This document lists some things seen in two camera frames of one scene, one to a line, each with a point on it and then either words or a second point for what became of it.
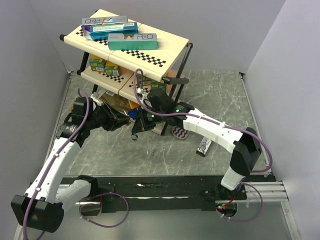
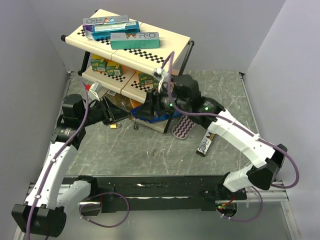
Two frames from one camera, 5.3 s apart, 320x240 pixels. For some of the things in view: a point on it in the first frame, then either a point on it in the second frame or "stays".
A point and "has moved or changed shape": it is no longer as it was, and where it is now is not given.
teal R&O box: x=132 y=41 stays
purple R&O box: x=87 y=23 stays
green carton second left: x=112 y=69 stays
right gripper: x=141 y=124 → x=152 y=103
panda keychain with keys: x=134 y=137 has moved or changed shape
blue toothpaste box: x=100 y=32 stays
